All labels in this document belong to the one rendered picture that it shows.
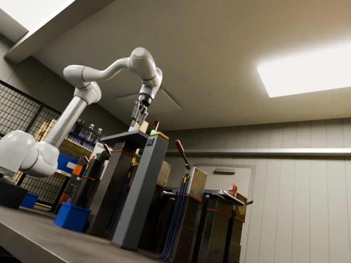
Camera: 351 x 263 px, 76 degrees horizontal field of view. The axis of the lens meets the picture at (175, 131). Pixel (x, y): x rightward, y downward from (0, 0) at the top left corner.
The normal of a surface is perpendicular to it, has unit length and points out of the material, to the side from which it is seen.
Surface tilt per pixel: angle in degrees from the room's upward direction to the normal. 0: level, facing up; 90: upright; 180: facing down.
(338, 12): 180
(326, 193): 90
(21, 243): 90
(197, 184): 90
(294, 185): 90
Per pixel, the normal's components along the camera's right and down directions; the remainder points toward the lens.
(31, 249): -0.55, -0.49
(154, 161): 0.70, -0.13
